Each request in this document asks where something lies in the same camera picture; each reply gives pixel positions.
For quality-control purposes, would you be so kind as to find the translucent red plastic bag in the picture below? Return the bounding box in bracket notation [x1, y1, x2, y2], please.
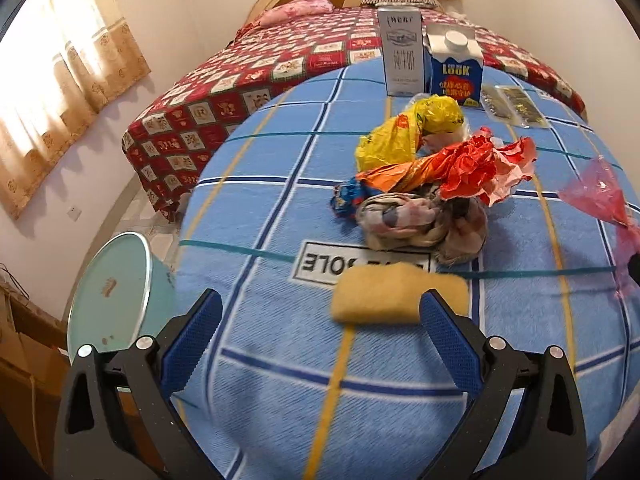
[557, 156, 640, 301]

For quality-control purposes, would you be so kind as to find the bed with red patterned quilt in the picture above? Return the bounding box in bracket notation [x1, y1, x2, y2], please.
[121, 5, 588, 223]

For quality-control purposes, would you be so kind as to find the beige patterned wide curtain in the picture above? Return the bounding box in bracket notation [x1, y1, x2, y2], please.
[0, 0, 152, 221]

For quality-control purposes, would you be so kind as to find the yellow sponge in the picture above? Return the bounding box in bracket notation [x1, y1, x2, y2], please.
[331, 266, 471, 325]

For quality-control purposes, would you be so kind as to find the blue carton with white cap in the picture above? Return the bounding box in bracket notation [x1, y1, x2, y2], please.
[425, 24, 485, 108]

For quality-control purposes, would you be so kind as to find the patterned cloth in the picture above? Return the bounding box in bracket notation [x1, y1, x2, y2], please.
[357, 187, 488, 263]

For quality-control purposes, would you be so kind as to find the blue plaid tablecloth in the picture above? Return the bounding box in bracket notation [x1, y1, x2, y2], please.
[172, 52, 640, 480]

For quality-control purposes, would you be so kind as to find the red wrapper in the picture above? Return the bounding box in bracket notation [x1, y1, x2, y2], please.
[440, 127, 538, 206]

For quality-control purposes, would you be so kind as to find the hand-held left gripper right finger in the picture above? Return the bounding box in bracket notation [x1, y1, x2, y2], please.
[419, 288, 588, 480]

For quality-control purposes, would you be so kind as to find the teal plastic bin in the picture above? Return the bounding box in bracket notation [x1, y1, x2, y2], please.
[66, 231, 176, 361]

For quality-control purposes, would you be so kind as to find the white tall carton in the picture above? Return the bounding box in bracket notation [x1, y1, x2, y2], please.
[376, 7, 432, 97]

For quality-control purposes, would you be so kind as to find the wooden cabinet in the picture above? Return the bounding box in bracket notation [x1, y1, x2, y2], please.
[0, 280, 71, 461]

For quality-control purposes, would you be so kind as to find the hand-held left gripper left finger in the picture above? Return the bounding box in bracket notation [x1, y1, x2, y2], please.
[52, 289, 224, 480]

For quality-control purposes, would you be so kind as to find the orange foil wrapper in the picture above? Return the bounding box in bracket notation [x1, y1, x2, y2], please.
[356, 152, 451, 196]

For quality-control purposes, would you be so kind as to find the yellow plastic bag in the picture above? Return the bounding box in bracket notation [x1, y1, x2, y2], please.
[355, 95, 466, 173]

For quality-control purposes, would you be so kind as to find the clear plastic packet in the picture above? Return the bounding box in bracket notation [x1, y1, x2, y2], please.
[481, 85, 511, 118]
[502, 86, 548, 128]

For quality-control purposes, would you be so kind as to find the blue wrapper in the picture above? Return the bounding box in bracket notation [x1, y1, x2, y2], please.
[330, 177, 371, 218]

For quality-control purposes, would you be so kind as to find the pink pillow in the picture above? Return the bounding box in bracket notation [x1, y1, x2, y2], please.
[257, 0, 335, 28]

